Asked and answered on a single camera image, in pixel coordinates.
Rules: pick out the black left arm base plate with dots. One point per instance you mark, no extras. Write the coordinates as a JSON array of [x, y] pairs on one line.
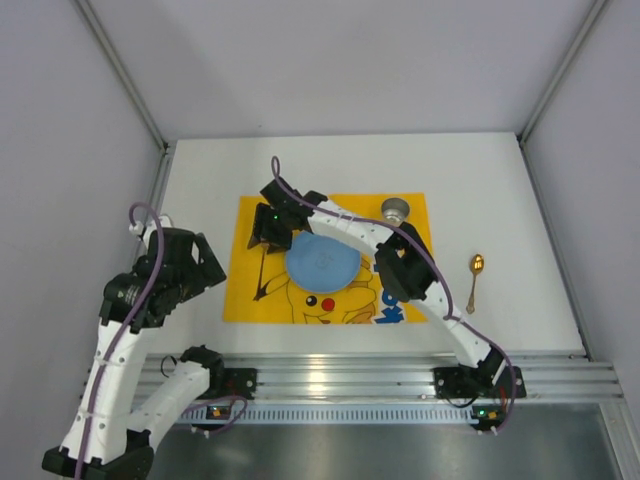
[[240, 382]]

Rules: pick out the perforated metal cable tray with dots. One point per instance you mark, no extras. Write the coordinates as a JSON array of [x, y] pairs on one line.
[[298, 414]]

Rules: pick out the blue plastic plate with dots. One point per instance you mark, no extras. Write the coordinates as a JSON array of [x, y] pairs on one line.
[[320, 264]]

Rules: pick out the yellow Pikachu cloth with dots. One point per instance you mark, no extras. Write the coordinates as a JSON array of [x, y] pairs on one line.
[[363, 301]]

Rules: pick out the aluminium mounting rail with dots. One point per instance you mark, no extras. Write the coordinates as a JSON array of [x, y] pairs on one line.
[[336, 378]]

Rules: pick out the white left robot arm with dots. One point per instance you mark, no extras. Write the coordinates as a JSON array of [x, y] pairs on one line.
[[109, 437]]

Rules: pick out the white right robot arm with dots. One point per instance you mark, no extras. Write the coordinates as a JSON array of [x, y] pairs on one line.
[[406, 268]]

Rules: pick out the steel cup with cork base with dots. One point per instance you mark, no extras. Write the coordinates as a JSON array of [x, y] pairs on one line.
[[395, 210]]

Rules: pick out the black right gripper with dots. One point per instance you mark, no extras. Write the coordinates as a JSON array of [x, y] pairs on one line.
[[268, 235]]

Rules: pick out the copper spoon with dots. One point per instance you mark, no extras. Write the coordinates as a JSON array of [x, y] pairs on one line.
[[476, 267]]

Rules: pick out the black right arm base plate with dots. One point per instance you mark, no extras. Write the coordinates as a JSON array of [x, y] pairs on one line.
[[464, 383]]

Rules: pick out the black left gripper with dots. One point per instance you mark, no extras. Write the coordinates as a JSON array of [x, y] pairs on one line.
[[201, 262]]

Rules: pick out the copper fork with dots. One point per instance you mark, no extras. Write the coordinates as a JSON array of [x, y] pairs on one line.
[[258, 294]]

